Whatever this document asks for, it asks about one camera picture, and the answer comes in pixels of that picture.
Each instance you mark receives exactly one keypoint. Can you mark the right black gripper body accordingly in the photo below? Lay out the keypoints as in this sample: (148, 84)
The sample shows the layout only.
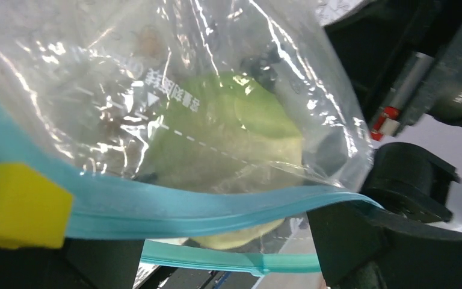
(404, 59)

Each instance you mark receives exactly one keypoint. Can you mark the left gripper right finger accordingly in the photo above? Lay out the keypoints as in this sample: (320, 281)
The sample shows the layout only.
(362, 246)

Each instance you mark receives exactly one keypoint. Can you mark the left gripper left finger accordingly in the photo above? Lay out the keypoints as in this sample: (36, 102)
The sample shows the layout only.
(78, 264)

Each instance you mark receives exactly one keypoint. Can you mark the green fake cabbage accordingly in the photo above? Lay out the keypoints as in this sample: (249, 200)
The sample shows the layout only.
(234, 137)

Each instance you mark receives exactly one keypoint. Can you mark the clear zip top bag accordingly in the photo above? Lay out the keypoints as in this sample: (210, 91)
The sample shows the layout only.
(84, 85)

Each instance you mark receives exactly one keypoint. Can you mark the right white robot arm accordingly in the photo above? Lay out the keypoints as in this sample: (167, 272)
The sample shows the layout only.
(408, 179)

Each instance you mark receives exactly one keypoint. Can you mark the yellow zipper slider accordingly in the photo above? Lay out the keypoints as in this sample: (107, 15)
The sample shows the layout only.
(34, 211)

